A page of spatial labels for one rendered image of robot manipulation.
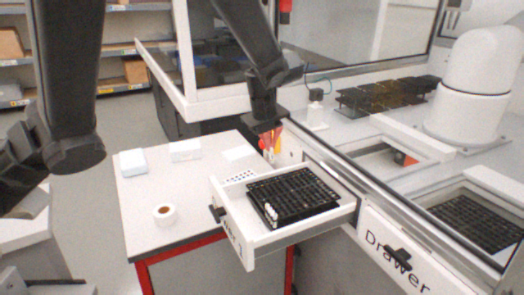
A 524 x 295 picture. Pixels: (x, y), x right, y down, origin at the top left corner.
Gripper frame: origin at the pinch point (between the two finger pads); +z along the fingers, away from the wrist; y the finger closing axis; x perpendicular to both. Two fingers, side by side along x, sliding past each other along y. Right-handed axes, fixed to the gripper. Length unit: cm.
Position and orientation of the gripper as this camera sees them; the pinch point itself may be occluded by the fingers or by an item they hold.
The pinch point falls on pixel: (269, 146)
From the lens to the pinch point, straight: 77.0
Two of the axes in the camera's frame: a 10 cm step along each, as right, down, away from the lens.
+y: -8.8, 3.6, -3.0
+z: 1.4, 8.2, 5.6
